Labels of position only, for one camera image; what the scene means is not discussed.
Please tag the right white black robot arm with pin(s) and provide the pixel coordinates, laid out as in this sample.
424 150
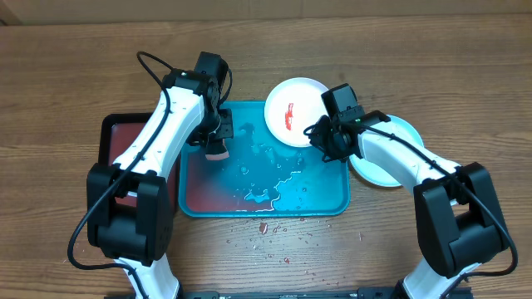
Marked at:
459 222

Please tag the white pink-rimmed plate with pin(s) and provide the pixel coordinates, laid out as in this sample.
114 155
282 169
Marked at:
291 107

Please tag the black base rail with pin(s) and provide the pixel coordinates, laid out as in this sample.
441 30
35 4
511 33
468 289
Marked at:
360 293

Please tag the teal plastic tray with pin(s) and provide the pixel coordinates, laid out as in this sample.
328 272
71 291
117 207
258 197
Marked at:
262 177

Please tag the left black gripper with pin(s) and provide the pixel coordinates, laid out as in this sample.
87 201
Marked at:
228 132

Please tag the black rectangular tray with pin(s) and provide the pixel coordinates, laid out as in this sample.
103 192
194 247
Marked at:
118 131

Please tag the light blue plastic plate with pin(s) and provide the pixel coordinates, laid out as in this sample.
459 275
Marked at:
376 175

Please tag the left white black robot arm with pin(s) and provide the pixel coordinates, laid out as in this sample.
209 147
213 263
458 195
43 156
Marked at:
129 214

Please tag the green orange scrub sponge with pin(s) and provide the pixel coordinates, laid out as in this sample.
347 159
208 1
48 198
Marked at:
216 151

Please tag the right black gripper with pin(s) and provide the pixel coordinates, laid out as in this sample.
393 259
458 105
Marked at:
323 139

